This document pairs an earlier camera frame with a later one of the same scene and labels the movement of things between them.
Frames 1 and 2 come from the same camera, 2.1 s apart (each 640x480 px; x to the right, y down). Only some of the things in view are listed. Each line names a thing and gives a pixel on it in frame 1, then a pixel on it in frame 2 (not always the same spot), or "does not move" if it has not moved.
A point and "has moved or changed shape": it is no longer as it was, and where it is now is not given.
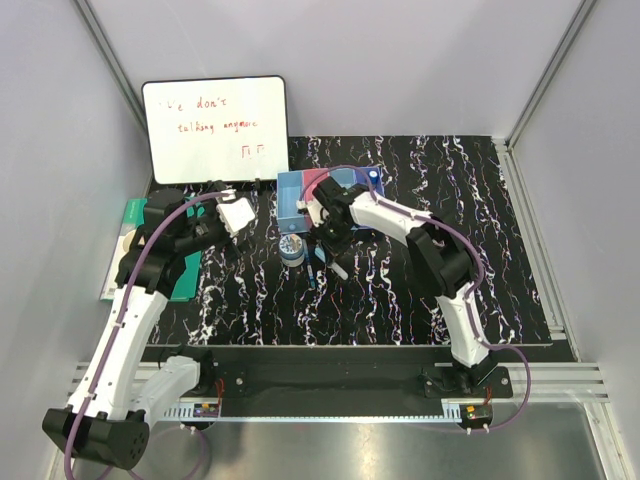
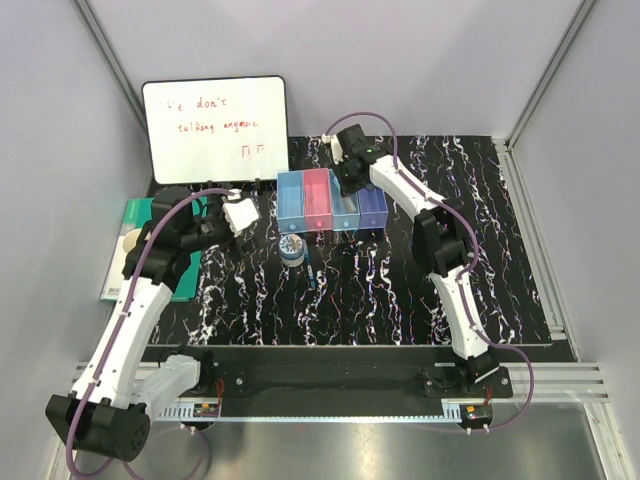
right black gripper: [334, 248] -> [348, 190]
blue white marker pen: [338, 270] has moved or changed shape
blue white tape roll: [291, 250] does not move
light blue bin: [289, 191] does not move
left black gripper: [227, 241] does not move
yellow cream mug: [129, 238] does not move
